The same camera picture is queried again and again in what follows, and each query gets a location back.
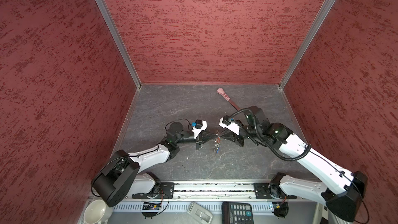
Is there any white mug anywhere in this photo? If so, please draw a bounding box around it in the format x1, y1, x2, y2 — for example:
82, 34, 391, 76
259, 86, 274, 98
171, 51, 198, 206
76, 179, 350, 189
84, 200, 114, 224

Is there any grey plastic device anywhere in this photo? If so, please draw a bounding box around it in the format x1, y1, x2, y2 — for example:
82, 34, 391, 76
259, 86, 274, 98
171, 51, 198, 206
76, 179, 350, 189
187, 202, 214, 224

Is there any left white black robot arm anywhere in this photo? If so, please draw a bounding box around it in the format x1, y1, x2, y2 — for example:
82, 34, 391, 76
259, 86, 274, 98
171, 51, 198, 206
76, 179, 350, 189
91, 120, 218, 207

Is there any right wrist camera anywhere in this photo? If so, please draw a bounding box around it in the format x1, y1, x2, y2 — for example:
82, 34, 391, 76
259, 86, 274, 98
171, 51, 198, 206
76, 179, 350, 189
219, 116, 240, 135

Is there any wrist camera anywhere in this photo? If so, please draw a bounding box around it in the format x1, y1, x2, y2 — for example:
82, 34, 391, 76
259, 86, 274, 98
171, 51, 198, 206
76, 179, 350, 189
219, 116, 240, 135
192, 119, 207, 139

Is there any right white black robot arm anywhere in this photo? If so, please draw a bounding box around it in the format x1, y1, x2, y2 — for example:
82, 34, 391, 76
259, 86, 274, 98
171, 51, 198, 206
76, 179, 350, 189
219, 106, 368, 223

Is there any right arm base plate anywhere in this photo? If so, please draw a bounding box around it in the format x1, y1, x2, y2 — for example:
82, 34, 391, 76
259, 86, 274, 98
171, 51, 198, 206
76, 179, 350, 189
254, 183, 297, 200

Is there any aluminium front rail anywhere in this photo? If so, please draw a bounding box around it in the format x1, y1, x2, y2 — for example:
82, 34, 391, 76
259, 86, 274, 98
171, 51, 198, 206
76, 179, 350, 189
114, 175, 332, 203

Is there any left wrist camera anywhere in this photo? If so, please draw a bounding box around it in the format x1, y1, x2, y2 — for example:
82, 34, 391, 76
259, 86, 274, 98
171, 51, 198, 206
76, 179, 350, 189
192, 119, 207, 139

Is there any left aluminium corner post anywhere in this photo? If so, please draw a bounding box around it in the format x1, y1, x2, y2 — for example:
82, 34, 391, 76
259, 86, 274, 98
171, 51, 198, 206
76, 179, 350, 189
95, 0, 142, 90

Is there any pink handled knife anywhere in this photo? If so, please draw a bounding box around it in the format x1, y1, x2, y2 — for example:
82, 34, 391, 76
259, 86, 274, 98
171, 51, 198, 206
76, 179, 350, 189
217, 88, 240, 111

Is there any black calculator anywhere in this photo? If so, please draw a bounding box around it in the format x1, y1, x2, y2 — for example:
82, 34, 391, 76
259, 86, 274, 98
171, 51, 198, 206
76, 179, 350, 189
222, 202, 254, 224

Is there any aluminium corner post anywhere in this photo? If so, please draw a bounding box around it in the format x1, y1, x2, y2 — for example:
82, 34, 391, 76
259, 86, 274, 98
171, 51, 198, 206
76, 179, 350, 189
95, 0, 142, 90
279, 0, 336, 91

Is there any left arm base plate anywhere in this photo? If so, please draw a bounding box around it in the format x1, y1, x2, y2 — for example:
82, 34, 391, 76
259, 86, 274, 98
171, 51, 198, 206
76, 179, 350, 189
131, 182, 175, 200

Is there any right aluminium corner post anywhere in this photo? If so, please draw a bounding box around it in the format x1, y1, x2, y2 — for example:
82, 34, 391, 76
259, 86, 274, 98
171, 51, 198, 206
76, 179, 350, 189
279, 0, 336, 91

